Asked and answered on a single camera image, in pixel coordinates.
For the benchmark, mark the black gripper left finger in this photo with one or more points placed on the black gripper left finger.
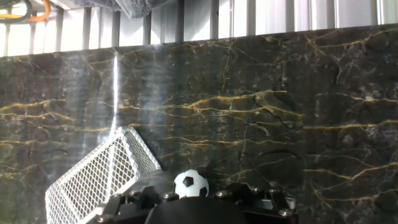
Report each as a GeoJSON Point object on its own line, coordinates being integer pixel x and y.
{"type": "Point", "coordinates": [136, 202]}

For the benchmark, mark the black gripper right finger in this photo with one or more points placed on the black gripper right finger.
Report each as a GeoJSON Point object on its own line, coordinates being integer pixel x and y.
{"type": "Point", "coordinates": [267, 202]}

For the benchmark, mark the small soccer ball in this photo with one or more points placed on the small soccer ball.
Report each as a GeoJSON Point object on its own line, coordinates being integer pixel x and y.
{"type": "Point", "coordinates": [190, 183]}

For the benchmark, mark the white mesh goal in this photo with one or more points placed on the white mesh goal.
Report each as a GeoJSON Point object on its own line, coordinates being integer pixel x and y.
{"type": "Point", "coordinates": [93, 180]}

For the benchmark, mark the black gold-veined marble mat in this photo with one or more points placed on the black gold-veined marble mat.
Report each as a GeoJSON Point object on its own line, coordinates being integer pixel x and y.
{"type": "Point", "coordinates": [248, 109]}

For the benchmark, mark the grey towel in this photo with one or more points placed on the grey towel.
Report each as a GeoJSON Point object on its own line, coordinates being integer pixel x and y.
{"type": "Point", "coordinates": [133, 6]}

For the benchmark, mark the orange tube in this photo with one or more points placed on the orange tube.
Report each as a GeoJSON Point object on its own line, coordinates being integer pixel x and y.
{"type": "Point", "coordinates": [37, 15]}

